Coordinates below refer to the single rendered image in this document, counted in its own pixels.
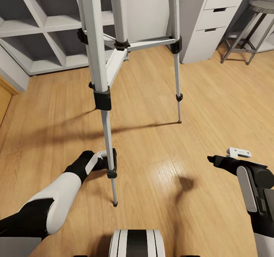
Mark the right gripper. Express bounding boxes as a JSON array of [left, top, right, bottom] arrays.
[[207, 155, 239, 173]]

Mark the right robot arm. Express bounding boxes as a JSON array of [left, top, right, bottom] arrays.
[[207, 147, 274, 257]]

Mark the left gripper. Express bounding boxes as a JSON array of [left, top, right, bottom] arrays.
[[91, 158, 108, 171]]

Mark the digital camera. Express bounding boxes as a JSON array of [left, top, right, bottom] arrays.
[[103, 148, 117, 170]]

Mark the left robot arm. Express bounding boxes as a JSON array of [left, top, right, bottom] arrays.
[[0, 150, 108, 257]]

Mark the camera tripod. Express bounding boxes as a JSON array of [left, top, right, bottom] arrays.
[[77, 0, 183, 207]]

